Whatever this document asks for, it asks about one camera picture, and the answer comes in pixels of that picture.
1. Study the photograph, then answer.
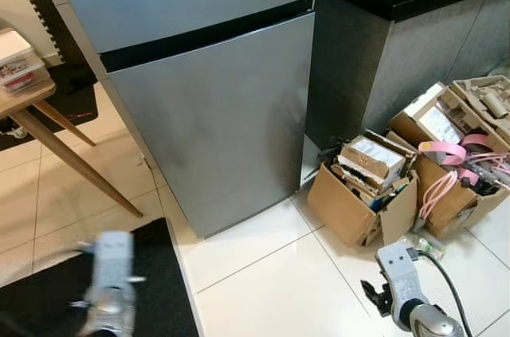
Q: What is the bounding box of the clear plastic bottle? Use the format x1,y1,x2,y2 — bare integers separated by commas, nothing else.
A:
398,231,449,263

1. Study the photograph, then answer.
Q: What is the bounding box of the small open cardboard box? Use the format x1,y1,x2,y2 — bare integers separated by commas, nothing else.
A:
307,131,421,249

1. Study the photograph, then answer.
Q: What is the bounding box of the large open cardboard box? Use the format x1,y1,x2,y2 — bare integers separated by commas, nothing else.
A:
389,82,510,240

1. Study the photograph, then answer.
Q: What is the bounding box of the brown carton with white label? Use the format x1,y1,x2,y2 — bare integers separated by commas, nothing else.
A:
410,100,467,147
337,135,409,190

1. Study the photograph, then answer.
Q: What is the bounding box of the pink headband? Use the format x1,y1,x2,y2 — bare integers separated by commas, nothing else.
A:
417,139,469,167

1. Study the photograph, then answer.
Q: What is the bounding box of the brown moulded pulp tray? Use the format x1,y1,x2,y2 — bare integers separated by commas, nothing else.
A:
450,74,510,140

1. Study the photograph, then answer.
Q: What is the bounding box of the grey kitchen counter black top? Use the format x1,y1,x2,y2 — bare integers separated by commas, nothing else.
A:
305,0,510,155

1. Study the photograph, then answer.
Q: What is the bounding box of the black mat with red line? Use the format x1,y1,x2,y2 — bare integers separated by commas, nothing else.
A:
44,62,100,129

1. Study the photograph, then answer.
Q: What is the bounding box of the clear container with red contents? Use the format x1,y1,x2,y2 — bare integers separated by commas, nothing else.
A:
0,54,47,96

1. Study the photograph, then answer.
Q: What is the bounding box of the black foam puzzle mat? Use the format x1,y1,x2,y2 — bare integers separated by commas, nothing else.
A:
29,0,84,67

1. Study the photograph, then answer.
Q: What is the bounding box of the white plastic container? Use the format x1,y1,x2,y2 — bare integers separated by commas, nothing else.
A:
0,28,37,63

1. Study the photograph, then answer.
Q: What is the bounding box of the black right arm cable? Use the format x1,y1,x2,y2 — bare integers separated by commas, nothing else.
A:
408,246,477,337

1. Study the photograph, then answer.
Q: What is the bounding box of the pink cable bundle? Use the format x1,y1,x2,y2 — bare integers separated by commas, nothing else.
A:
417,134,510,220

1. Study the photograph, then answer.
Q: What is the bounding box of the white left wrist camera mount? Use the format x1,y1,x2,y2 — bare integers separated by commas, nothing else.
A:
84,230,138,314

